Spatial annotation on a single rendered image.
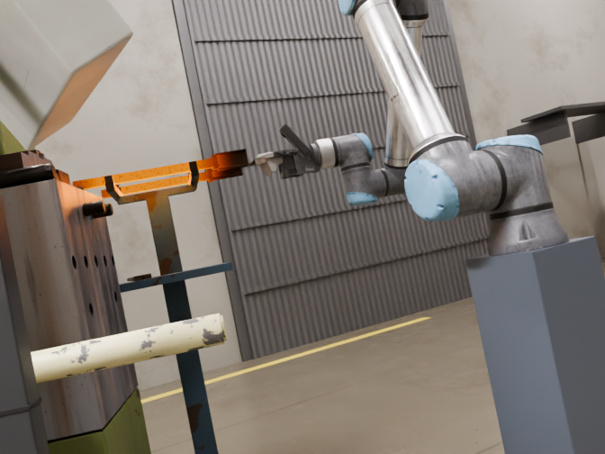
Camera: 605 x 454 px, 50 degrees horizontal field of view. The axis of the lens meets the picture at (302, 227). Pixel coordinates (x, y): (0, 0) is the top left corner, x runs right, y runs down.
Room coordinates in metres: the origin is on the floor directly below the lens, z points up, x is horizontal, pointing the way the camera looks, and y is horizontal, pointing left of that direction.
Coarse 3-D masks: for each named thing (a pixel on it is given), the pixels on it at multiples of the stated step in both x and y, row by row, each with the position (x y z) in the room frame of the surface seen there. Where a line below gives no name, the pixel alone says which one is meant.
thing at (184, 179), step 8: (240, 168) 1.94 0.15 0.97; (184, 176) 1.90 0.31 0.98; (200, 176) 1.91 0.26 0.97; (208, 176) 1.90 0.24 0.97; (216, 176) 1.93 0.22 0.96; (224, 176) 1.92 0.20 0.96; (232, 176) 1.93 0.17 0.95; (136, 184) 1.88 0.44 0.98; (144, 184) 1.88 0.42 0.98; (152, 184) 1.88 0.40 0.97; (160, 184) 1.89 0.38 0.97; (168, 184) 1.89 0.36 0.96; (176, 184) 1.90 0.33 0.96; (184, 184) 1.92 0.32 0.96; (104, 192) 1.86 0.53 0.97; (128, 192) 1.87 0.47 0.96; (136, 192) 1.89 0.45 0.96
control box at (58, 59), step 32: (0, 0) 0.62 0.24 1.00; (32, 0) 0.61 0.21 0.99; (64, 0) 0.62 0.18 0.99; (96, 0) 0.64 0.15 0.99; (0, 32) 0.67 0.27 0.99; (32, 32) 0.62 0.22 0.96; (64, 32) 0.62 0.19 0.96; (96, 32) 0.63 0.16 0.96; (128, 32) 0.65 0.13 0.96; (0, 64) 0.74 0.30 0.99; (32, 64) 0.67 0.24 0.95; (64, 64) 0.62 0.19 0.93; (96, 64) 0.66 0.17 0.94; (0, 96) 0.82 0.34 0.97; (32, 96) 0.74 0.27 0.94; (64, 96) 0.70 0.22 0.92; (32, 128) 0.82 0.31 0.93
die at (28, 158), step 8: (16, 152) 1.17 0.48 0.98; (24, 152) 1.22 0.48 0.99; (32, 152) 1.25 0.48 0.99; (0, 160) 1.17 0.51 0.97; (8, 160) 1.17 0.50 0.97; (16, 160) 1.17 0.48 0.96; (24, 160) 1.19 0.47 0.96; (32, 160) 1.23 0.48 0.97; (40, 160) 1.28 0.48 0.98; (48, 160) 1.34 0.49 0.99; (0, 168) 1.17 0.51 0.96; (8, 168) 1.17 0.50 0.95; (16, 168) 1.17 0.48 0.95
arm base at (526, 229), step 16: (528, 208) 1.53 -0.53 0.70; (544, 208) 1.54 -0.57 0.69; (496, 224) 1.58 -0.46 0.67; (512, 224) 1.54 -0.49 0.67; (528, 224) 1.52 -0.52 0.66; (544, 224) 1.52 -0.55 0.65; (560, 224) 1.55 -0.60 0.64; (496, 240) 1.57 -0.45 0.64; (512, 240) 1.53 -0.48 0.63; (528, 240) 1.51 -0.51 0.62; (544, 240) 1.51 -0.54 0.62; (560, 240) 1.52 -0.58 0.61
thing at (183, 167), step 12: (216, 156) 1.68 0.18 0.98; (228, 156) 1.70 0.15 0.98; (240, 156) 1.71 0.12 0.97; (156, 168) 1.65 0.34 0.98; (168, 168) 1.66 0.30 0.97; (180, 168) 1.66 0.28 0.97; (204, 168) 1.69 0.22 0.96; (216, 168) 1.69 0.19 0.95; (228, 168) 1.70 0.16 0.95; (84, 180) 1.62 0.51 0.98; (96, 180) 1.62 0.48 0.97; (120, 180) 1.63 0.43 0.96; (132, 180) 1.65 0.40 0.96
